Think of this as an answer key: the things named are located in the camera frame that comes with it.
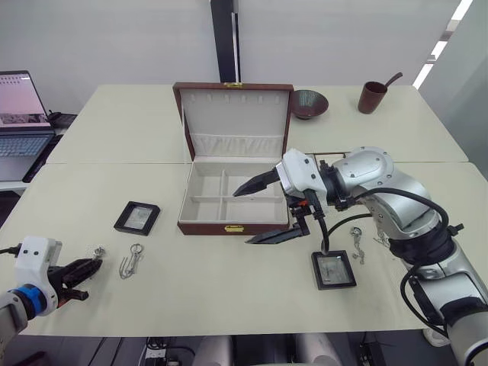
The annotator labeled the small black device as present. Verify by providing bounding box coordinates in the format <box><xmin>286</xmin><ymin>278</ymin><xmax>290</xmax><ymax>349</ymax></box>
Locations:
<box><xmin>47</xmin><ymin>110</ymin><xmax>79</xmax><ymax>130</ymax></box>

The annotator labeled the dark ceramic bowl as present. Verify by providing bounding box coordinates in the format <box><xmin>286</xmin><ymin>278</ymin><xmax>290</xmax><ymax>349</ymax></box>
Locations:
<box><xmin>291</xmin><ymin>89</ymin><xmax>330</xmax><ymax>121</ymax></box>

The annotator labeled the brown jewelry box beige lining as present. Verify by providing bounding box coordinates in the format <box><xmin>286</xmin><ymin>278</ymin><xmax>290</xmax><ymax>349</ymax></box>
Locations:
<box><xmin>172</xmin><ymin>81</ymin><xmax>296</xmax><ymax>236</ymax></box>

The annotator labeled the white round object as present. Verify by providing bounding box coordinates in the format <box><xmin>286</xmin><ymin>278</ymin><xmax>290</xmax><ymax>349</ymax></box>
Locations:
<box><xmin>424</xmin><ymin>326</ymin><xmax>451</xmax><ymax>347</ymax></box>

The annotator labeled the open laptop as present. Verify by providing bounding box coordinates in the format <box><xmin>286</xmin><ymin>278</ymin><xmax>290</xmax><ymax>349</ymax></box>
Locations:
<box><xmin>0</xmin><ymin>69</ymin><xmax>56</xmax><ymax>182</ymax></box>

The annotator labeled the silver chain with hooks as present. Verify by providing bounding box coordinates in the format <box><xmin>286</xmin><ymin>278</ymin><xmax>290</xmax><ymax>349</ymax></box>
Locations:
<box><xmin>117</xmin><ymin>243</ymin><xmax>146</xmax><ymax>281</ymax></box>

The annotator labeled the power strip with plugs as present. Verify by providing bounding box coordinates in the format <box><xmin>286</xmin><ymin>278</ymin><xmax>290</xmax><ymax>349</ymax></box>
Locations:
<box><xmin>146</xmin><ymin>336</ymin><xmax>169</xmax><ymax>361</ymax></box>

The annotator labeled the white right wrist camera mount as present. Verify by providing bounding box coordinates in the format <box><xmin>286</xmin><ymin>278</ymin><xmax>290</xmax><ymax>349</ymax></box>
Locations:
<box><xmin>275</xmin><ymin>148</ymin><xmax>328</xmax><ymax>201</ymax></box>

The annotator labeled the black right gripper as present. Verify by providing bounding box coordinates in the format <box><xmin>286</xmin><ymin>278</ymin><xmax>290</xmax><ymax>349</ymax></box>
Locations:
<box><xmin>233</xmin><ymin>169</ymin><xmax>326</xmax><ymax>246</ymax></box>

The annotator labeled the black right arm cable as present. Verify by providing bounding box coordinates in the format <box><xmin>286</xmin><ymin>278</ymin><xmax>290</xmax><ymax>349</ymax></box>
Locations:
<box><xmin>304</xmin><ymin>188</ymin><xmax>464</xmax><ymax>340</ymax></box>

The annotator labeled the silver chain with round pendant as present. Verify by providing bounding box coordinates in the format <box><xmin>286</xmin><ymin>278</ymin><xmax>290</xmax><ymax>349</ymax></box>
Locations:
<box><xmin>349</xmin><ymin>226</ymin><xmax>368</xmax><ymax>267</ymax></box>

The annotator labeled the black framed display case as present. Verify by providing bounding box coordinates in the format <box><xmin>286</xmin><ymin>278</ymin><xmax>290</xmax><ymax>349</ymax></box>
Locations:
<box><xmin>113</xmin><ymin>201</ymin><xmax>162</xmax><ymax>235</ymax></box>
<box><xmin>310</xmin><ymin>249</ymin><xmax>358</xmax><ymax>292</ymax></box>

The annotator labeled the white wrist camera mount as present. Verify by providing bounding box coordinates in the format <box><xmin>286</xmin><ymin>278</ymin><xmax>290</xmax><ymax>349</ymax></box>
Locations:
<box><xmin>275</xmin><ymin>148</ymin><xmax>328</xmax><ymax>201</ymax></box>
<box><xmin>14</xmin><ymin>236</ymin><xmax>63</xmax><ymax>314</ymax></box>

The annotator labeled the brown cup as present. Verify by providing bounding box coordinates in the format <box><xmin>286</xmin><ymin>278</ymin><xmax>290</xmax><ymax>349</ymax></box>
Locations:
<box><xmin>357</xmin><ymin>80</ymin><xmax>390</xmax><ymax>115</ymax></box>

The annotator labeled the thin silver chain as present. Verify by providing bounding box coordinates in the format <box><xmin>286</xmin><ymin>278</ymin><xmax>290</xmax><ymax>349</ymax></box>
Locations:
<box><xmin>372</xmin><ymin>227</ymin><xmax>391</xmax><ymax>248</ymax></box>

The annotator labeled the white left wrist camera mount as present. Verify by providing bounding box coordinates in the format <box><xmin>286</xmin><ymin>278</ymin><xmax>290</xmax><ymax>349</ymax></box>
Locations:
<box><xmin>14</xmin><ymin>236</ymin><xmax>63</xmax><ymax>314</ymax></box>

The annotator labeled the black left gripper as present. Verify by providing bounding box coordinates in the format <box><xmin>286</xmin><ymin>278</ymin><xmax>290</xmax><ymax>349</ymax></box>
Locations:
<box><xmin>47</xmin><ymin>258</ymin><xmax>104</xmax><ymax>307</ymax></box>

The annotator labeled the black wall pillar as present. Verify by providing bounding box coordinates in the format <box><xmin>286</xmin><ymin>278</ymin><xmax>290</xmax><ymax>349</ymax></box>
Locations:
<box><xmin>210</xmin><ymin>0</ymin><xmax>244</xmax><ymax>84</ymax></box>

